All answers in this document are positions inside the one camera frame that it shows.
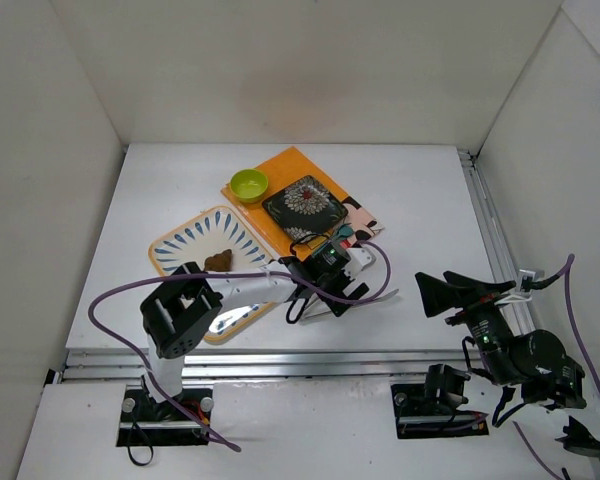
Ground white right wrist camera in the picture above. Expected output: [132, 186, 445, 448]
[496, 269, 545, 305]

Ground aluminium frame rail right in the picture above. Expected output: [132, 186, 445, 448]
[457, 147, 600, 480]

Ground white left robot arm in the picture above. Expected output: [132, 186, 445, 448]
[140, 241, 375, 403]

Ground teal plastic spoon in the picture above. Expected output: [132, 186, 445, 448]
[333, 224, 354, 242]

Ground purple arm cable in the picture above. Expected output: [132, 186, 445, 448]
[87, 240, 394, 454]
[512, 253, 600, 480]

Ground aluminium frame rail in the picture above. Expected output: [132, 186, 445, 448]
[457, 147, 600, 480]
[60, 350, 466, 382]

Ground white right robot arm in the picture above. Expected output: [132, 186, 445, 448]
[415, 271, 600, 458]

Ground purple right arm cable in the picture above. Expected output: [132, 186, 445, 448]
[512, 253, 600, 480]

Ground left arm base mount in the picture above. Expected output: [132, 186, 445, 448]
[116, 386, 209, 447]

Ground brown croissant bread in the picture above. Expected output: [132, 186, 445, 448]
[203, 249, 233, 273]

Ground green small bowl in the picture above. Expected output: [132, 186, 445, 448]
[229, 169, 269, 204]

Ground orange cartoon placemat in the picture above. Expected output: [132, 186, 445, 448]
[221, 147, 384, 259]

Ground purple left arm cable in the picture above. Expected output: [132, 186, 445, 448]
[87, 240, 394, 454]

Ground aluminium frame rail front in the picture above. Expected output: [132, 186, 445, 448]
[60, 350, 466, 382]

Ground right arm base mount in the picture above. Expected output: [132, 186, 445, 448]
[391, 364, 489, 440]

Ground white blue-patterned rectangular plate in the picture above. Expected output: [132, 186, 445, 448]
[148, 206, 274, 345]

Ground black floral square plate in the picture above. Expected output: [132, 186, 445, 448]
[262, 175, 348, 244]

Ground silver metal tongs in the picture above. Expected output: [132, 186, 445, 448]
[300, 288, 400, 321]

